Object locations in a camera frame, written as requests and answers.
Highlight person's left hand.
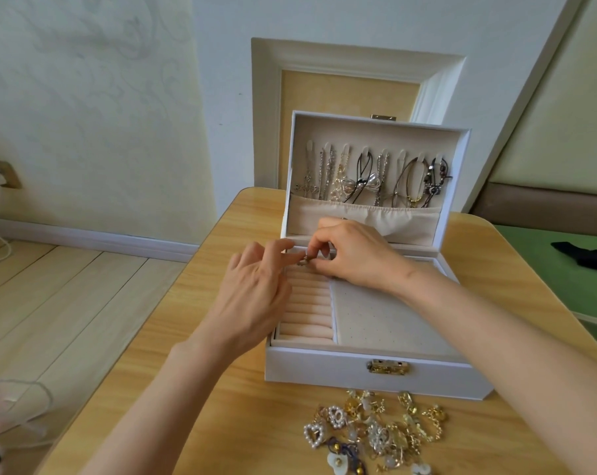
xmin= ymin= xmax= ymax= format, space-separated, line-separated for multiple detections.
xmin=188 ymin=238 xmax=306 ymax=364

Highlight person's right hand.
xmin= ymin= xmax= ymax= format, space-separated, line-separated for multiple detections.
xmin=305 ymin=217 xmax=421 ymax=299

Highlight white jewelry box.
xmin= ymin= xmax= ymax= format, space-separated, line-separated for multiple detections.
xmin=264 ymin=110 xmax=496 ymax=402

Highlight bow pendant cord necklace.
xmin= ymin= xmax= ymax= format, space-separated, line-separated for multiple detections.
xmin=342 ymin=145 xmax=383 ymax=206

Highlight silver link chain necklace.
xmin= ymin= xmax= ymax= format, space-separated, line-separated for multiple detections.
xmin=376 ymin=148 xmax=391 ymax=208

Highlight brown cord bead necklace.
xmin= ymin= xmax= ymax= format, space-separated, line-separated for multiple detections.
xmin=392 ymin=153 xmax=428 ymax=210

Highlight slim silver rope chain necklace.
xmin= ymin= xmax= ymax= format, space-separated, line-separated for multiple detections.
xmin=319 ymin=142 xmax=335 ymax=202

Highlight silver cross pendant necklace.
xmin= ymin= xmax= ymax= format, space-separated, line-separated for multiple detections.
xmin=299 ymin=140 xmax=320 ymax=200

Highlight square pendant cord necklace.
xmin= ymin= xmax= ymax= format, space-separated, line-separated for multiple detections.
xmin=421 ymin=155 xmax=454 ymax=210

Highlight small earrings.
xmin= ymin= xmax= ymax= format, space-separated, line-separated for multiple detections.
xmin=300 ymin=389 xmax=449 ymax=475

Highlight person's left forearm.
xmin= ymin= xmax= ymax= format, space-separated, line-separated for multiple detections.
xmin=79 ymin=339 xmax=242 ymax=475

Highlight person's right forearm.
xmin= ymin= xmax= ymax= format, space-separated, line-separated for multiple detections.
xmin=397 ymin=267 xmax=597 ymax=475

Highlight black cloth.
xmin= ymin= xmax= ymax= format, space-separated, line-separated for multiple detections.
xmin=550 ymin=241 xmax=597 ymax=275

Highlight beige padded wall panel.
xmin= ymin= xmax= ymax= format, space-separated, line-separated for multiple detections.
xmin=469 ymin=0 xmax=597 ymax=238

